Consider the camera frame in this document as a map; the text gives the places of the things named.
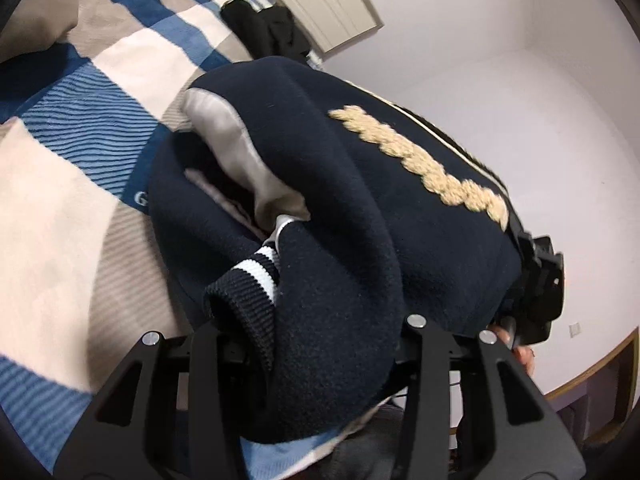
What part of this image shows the navy and cream varsity jacket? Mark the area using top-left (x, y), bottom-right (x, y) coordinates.
top-left (147, 56), bottom-right (524, 444)

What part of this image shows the wooden baseboard trim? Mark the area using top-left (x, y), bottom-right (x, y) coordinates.
top-left (544, 327), bottom-right (640, 443)

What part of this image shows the person's right hand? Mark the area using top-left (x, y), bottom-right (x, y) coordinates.
top-left (492, 322), bottom-right (536, 374)

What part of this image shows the grey clothing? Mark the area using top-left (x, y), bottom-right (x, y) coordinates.
top-left (325, 405), bottom-right (409, 480)

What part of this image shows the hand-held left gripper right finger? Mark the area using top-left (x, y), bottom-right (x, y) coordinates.
top-left (394, 314), bottom-right (587, 480)

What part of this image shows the black garment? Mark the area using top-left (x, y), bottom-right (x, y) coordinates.
top-left (220, 0), bottom-right (314, 64)

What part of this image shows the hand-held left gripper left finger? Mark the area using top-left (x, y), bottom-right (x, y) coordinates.
top-left (54, 319), bottom-right (268, 480)

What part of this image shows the tan cloth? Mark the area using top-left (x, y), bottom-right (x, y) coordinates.
top-left (0, 0), bottom-right (89, 64)

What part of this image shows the cream headboard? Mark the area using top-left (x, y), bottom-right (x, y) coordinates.
top-left (265, 0), bottom-right (385, 56)

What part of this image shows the blue beige plaid blanket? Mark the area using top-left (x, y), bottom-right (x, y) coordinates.
top-left (0, 0), bottom-right (373, 480)

